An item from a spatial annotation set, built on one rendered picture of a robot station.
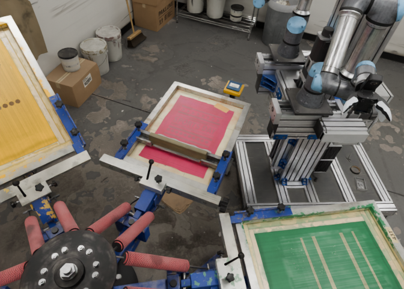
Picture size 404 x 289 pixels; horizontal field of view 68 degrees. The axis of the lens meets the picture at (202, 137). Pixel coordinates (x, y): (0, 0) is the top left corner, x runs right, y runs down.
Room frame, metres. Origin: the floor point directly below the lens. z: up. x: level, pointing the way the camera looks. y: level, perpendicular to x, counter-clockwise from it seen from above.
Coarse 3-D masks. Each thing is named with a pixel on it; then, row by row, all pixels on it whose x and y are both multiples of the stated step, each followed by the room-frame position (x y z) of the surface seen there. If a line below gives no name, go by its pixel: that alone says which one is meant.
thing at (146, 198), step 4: (144, 192) 0.77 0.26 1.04; (148, 192) 0.78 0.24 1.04; (152, 192) 0.78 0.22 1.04; (144, 196) 0.75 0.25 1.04; (148, 196) 0.75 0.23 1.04; (152, 196) 0.75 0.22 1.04; (140, 200) 0.73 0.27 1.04; (144, 200) 0.73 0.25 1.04; (148, 200) 0.73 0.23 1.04; (152, 200) 0.74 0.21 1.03; (136, 204) 0.70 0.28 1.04; (140, 204) 0.71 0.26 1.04; (144, 204) 0.71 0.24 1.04; (148, 204) 0.71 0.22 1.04; (136, 208) 0.68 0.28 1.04; (140, 208) 0.68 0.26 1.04; (144, 208) 0.69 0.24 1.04; (148, 208) 0.70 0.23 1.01; (144, 212) 0.67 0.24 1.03
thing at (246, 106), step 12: (180, 84) 1.73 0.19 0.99; (168, 96) 1.58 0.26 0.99; (204, 96) 1.65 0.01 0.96; (216, 96) 1.63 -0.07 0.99; (156, 108) 1.45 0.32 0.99; (240, 120) 1.41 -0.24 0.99; (228, 144) 1.19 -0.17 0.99; (156, 168) 0.96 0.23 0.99; (180, 180) 0.90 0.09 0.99; (192, 180) 0.91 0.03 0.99
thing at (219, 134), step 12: (204, 108) 1.53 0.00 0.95; (216, 108) 1.55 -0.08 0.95; (228, 120) 1.44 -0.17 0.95; (216, 132) 1.32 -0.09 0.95; (192, 144) 1.20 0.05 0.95; (216, 144) 1.21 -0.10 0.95; (180, 156) 1.09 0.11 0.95; (180, 168) 1.01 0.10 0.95; (192, 168) 1.01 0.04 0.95; (204, 168) 1.02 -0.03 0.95
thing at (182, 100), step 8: (184, 96) 1.64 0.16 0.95; (176, 104) 1.55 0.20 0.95; (184, 104) 1.56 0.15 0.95; (192, 104) 1.57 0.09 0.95; (200, 104) 1.57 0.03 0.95; (168, 112) 1.46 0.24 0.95; (176, 112) 1.46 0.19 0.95; (168, 120) 1.38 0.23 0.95; (160, 128) 1.30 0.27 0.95; (168, 136) 1.24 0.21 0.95; (144, 152) 1.10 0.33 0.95; (152, 152) 1.10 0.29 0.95; (160, 152) 1.11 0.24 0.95; (168, 152) 1.12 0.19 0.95; (160, 160) 1.05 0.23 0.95; (168, 160) 1.05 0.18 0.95
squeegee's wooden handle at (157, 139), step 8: (152, 136) 1.14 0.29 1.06; (160, 136) 1.14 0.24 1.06; (160, 144) 1.12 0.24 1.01; (168, 144) 1.11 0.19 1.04; (176, 144) 1.09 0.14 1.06; (184, 144) 1.10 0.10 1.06; (184, 152) 1.08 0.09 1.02; (192, 152) 1.06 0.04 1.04; (200, 152) 1.05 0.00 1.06; (200, 160) 1.05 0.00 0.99
